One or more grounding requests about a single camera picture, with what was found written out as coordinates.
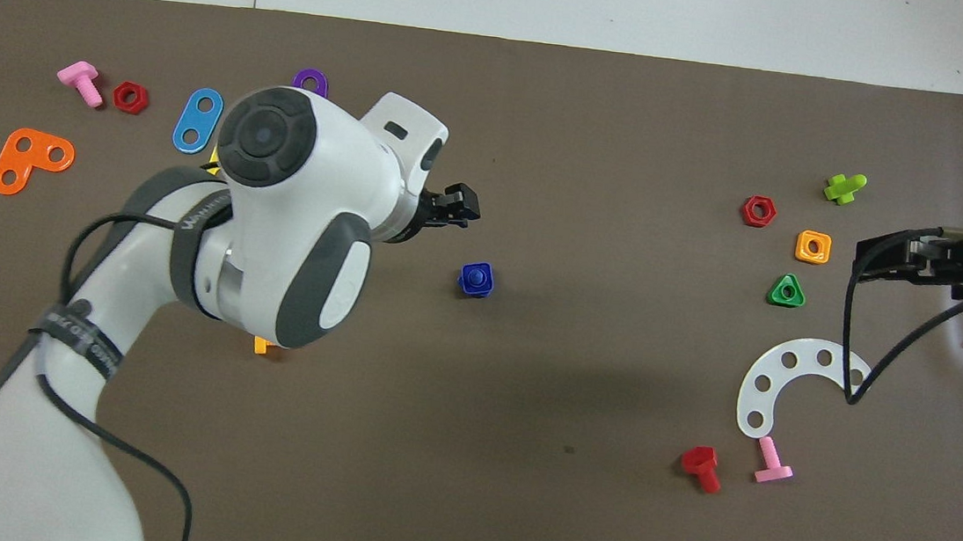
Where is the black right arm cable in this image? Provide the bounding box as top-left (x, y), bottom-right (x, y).
top-left (836, 220), bottom-right (963, 418)

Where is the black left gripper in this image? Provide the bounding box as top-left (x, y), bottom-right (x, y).
top-left (396, 177), bottom-right (485, 252)

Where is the white curved perforated toy plate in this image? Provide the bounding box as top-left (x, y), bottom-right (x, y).
top-left (734, 333), bottom-right (874, 450)

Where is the green triangular toy nut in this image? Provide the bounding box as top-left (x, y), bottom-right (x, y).
top-left (766, 272), bottom-right (809, 310)

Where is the orange heart-shaped toy plate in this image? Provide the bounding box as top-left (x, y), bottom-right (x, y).
top-left (0, 125), bottom-right (78, 201)

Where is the blue two-hole toy plate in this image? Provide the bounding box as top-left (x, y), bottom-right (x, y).
top-left (171, 84), bottom-right (227, 157)

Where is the purple ring piece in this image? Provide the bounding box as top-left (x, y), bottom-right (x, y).
top-left (290, 67), bottom-right (331, 101)

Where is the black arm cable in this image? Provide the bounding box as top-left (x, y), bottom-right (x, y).
top-left (23, 206), bottom-right (222, 541)
top-left (836, 220), bottom-right (963, 418)

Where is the orange square toy nut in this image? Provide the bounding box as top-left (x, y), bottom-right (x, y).
top-left (793, 230), bottom-right (833, 266)

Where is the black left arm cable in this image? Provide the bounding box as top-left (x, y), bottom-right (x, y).
top-left (23, 206), bottom-right (222, 541)

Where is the brown table mat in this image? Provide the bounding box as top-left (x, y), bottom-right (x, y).
top-left (0, 0), bottom-right (963, 541)

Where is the blue square toy nut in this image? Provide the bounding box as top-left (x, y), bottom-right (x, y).
top-left (456, 260), bottom-right (498, 300)

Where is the red plastic toy bolt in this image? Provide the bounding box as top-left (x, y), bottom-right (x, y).
top-left (678, 443), bottom-right (726, 495)

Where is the lime green toy bolt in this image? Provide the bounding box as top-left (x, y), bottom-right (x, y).
top-left (822, 171), bottom-right (869, 208)

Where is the pink plastic toy bolt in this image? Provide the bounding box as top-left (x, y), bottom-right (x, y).
top-left (54, 58), bottom-right (107, 109)
top-left (753, 435), bottom-right (798, 486)

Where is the red hexagonal toy nut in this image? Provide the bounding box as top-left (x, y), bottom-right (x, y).
top-left (740, 194), bottom-right (778, 230)
top-left (112, 81), bottom-right (151, 116)

